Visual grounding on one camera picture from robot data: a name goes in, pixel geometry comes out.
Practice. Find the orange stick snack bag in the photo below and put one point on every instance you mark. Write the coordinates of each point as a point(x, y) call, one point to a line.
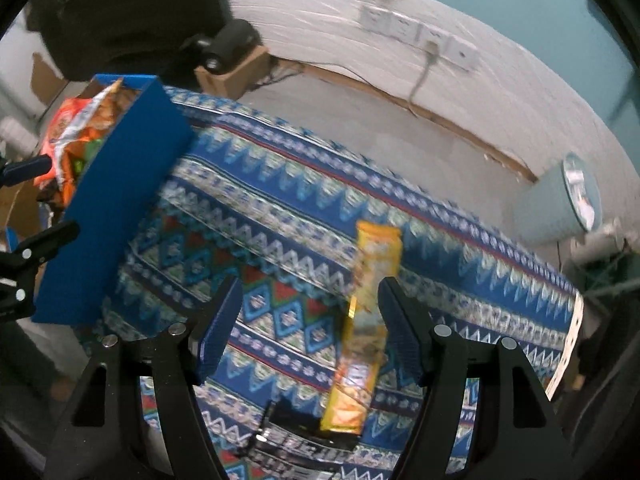
point(107, 110)

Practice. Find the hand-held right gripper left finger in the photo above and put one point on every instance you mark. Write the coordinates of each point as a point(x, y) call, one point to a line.
point(222, 325)

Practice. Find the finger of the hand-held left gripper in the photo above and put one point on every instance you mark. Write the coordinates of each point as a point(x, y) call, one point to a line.
point(45, 242)
point(25, 170)

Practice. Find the orange-red snack bag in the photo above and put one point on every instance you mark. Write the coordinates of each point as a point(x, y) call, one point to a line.
point(55, 130)

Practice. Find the light blue trash bin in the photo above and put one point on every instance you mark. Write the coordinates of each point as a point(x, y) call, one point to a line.
point(545, 205)

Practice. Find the white wall socket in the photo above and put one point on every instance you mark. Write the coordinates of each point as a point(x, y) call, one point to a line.
point(422, 35)
point(372, 19)
point(462, 52)
point(399, 27)

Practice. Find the dark frame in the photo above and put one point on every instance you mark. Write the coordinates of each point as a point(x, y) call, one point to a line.
point(615, 360)

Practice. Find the dark furniture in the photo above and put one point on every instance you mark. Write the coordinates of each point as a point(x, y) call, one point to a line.
point(130, 15)

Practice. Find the white and orange snack bag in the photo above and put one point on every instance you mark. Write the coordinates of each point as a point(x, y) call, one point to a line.
point(66, 187)

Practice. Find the blue cardboard box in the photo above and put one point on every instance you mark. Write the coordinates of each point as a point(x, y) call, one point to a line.
point(115, 200)

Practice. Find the small brown cardboard box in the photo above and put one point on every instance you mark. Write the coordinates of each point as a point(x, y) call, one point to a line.
point(235, 77)

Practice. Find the gold snack bag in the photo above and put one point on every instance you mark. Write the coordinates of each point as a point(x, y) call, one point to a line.
point(367, 270)

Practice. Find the black device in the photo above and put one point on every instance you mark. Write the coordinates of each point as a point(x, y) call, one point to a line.
point(230, 40)

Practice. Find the white plastic object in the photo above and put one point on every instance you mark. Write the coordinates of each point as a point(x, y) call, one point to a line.
point(595, 247)

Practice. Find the black and silver snack bag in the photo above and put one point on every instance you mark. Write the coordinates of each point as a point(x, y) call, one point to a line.
point(300, 447)

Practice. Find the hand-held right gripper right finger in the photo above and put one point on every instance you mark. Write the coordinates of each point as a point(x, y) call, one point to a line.
point(400, 330)

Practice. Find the patterned blue tablecloth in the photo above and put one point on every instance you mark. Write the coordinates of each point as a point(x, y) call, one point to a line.
point(300, 200)

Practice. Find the brown cardboard sheet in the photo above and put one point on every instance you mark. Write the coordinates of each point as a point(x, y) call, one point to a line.
point(20, 210)

